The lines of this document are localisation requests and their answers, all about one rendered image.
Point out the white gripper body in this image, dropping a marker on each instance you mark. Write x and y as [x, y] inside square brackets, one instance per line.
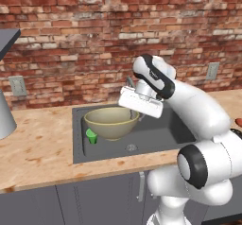
[140, 103]

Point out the beige bowl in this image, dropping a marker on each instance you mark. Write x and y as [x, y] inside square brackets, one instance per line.
[111, 126]

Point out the grey tap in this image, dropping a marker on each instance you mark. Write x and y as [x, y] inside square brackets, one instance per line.
[130, 82]

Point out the dark grey sink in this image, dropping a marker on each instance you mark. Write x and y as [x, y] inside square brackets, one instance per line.
[157, 134]

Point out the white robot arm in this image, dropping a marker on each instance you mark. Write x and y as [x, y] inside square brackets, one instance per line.
[201, 109]

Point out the dark grey extractor hood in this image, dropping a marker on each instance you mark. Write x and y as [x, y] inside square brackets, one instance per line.
[7, 41]

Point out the green cup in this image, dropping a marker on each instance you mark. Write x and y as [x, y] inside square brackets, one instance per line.
[92, 137]

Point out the orange sweet potato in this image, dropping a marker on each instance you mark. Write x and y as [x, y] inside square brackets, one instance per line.
[239, 122]

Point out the grey wall socket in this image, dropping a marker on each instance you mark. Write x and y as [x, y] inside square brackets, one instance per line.
[17, 85]
[212, 71]

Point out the grey cone-shaped appliance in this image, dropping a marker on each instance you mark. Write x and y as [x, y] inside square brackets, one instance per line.
[5, 118]

